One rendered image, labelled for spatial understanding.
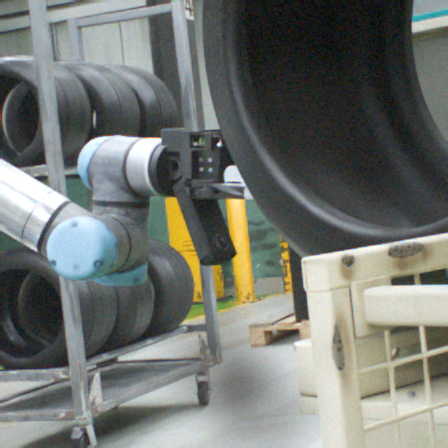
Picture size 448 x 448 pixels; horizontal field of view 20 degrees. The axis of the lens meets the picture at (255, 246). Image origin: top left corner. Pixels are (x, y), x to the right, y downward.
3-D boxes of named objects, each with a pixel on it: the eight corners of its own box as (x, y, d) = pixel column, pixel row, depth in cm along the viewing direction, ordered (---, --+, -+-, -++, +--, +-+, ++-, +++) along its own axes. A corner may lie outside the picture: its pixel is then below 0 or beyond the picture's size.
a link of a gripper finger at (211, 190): (235, 187, 148) (184, 183, 154) (235, 200, 148) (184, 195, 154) (264, 184, 151) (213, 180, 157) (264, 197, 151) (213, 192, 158)
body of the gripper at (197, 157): (212, 132, 151) (146, 130, 159) (214, 205, 152) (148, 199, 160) (259, 129, 156) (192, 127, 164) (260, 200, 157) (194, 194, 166)
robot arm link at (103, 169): (118, 197, 176) (120, 135, 176) (170, 202, 169) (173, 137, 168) (71, 197, 171) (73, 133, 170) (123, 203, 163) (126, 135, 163)
